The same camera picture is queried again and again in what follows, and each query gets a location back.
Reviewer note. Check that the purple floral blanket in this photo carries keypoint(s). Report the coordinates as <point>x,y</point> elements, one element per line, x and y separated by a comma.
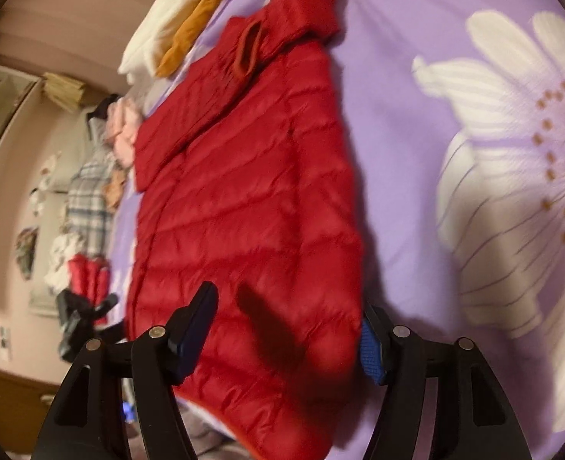
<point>397,153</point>

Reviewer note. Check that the black garment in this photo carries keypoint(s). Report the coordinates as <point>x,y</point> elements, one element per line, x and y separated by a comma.
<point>102,105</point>

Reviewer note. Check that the pink curtain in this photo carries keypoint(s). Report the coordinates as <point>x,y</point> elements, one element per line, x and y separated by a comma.
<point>71,19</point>

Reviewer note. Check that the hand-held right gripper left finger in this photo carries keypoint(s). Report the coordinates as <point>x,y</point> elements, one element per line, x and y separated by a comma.
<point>196,335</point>

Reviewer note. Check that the wooden cabinet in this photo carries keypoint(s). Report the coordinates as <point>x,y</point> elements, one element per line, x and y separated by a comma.
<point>9,407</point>

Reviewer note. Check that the red puffer jacket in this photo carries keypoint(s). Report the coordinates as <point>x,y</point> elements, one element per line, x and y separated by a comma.
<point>244,201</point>
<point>85,278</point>

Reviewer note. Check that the orange garment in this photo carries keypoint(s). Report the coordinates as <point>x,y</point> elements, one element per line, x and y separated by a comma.
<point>186,38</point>

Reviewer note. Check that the white fleece garment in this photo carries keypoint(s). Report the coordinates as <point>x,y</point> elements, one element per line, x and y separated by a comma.
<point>167,19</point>

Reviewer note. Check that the grey bed sheet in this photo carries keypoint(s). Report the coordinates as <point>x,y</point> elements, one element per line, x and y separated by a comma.
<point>155,96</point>

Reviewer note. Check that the beige pleated fabric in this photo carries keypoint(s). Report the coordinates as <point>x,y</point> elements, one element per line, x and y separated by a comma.
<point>64,91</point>

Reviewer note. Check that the white stuffed toy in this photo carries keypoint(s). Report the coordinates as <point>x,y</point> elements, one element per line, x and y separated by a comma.
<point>45,182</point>

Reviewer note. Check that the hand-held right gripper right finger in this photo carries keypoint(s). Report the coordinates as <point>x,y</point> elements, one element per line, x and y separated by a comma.
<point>371,350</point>

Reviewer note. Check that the tan garment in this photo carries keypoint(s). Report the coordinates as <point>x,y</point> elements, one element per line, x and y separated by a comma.
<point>115,189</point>

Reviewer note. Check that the plaid cloth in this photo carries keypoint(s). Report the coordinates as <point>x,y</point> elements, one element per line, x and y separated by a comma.
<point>88,211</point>

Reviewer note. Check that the pink garment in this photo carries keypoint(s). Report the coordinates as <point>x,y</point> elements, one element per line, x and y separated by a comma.
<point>124,129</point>

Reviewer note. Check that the white wall switch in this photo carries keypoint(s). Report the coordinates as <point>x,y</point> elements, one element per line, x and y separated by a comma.
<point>5,342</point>

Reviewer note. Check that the cream printed cloth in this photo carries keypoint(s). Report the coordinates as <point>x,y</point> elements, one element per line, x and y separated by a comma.
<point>61,258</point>

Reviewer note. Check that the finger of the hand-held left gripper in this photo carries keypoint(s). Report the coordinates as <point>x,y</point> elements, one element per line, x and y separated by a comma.
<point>106,304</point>

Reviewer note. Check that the colourful printed item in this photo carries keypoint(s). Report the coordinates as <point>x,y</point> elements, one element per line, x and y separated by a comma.
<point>27,254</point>

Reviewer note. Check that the folded red puffer jacket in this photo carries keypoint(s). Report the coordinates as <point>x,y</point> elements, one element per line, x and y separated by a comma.
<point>85,278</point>

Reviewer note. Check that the grey garment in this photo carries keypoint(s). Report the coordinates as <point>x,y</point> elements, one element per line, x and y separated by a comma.
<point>97,139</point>

